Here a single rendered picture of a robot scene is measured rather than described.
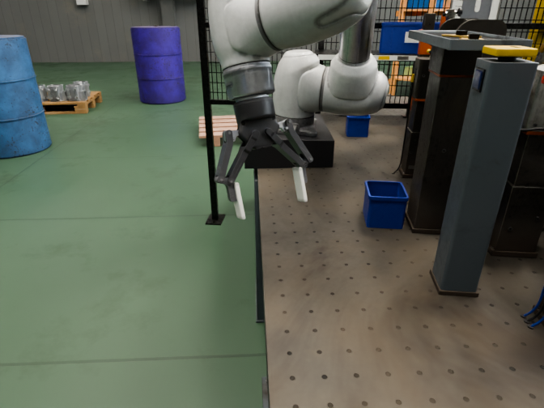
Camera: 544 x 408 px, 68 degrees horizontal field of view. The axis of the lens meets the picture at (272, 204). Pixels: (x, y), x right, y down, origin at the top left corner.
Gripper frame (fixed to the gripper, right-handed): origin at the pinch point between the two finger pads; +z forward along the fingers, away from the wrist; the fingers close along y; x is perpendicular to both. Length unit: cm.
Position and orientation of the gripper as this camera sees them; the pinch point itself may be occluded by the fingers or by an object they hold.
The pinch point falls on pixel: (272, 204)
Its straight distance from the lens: 78.8
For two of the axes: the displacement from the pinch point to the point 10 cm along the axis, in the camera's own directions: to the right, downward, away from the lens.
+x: 4.3, 1.0, -9.0
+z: 1.8, 9.7, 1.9
